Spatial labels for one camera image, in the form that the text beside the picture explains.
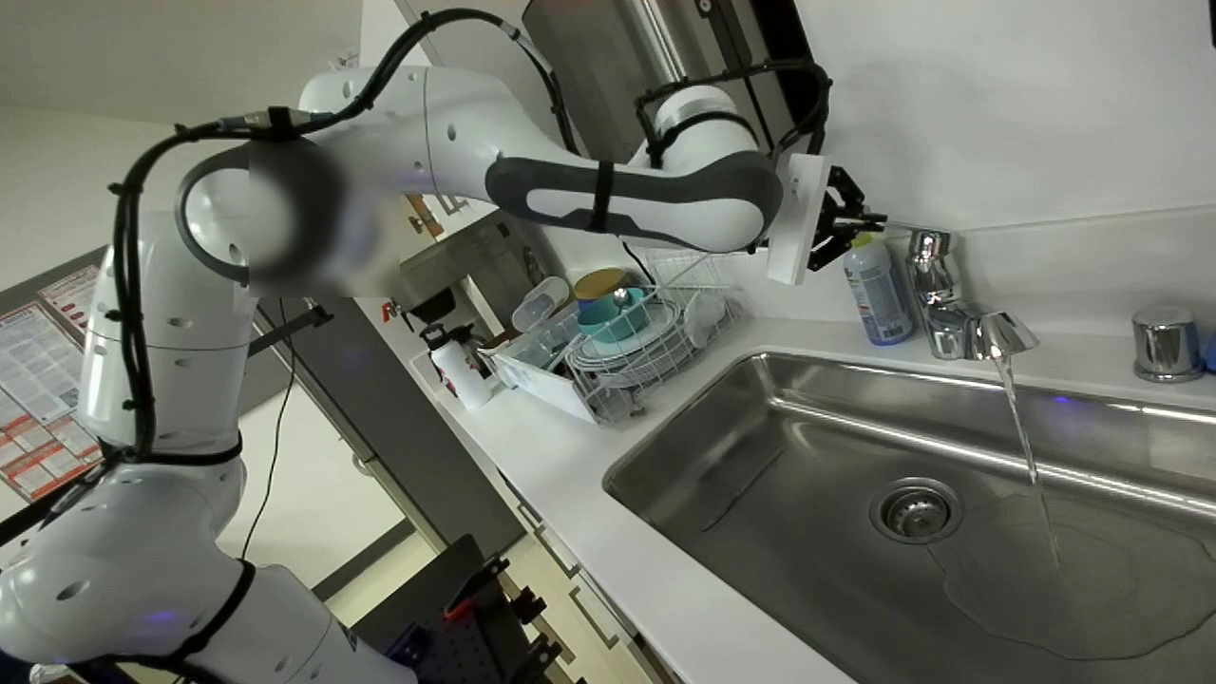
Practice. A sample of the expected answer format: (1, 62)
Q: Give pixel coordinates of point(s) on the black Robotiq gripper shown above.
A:
(837, 219)

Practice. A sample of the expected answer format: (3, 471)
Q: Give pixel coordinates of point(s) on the chrome sink faucet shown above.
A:
(943, 298)

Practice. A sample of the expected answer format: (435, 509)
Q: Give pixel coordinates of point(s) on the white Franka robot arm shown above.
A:
(152, 382)

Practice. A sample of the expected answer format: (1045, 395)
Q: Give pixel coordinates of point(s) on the blue soap bottle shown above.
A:
(877, 298)

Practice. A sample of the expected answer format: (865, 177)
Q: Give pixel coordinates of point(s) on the teal bowl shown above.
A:
(615, 317)

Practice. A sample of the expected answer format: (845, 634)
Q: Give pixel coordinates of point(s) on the running water stream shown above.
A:
(1023, 438)

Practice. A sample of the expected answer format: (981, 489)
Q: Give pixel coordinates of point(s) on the round sink drain strainer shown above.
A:
(915, 509)

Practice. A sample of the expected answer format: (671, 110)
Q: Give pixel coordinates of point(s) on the stainless steel sink basin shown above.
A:
(785, 508)

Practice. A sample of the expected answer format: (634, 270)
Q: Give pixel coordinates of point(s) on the steel paper towel dispenser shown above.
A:
(608, 51)

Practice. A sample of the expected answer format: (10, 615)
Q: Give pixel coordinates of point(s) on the clear plastic food container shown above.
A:
(535, 317)

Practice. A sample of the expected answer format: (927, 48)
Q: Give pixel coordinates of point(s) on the white plastic sheet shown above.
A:
(553, 390)

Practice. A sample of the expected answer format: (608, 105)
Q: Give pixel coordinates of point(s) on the grey coffee machine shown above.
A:
(468, 270)

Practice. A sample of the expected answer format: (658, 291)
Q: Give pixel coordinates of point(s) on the dark grey appliance panel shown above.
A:
(404, 442)

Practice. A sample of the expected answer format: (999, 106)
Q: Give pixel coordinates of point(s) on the black equipment cart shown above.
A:
(440, 613)

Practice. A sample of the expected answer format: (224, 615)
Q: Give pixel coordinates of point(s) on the white text poster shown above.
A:
(39, 404)

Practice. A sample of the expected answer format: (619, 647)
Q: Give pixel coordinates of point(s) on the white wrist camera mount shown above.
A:
(795, 214)

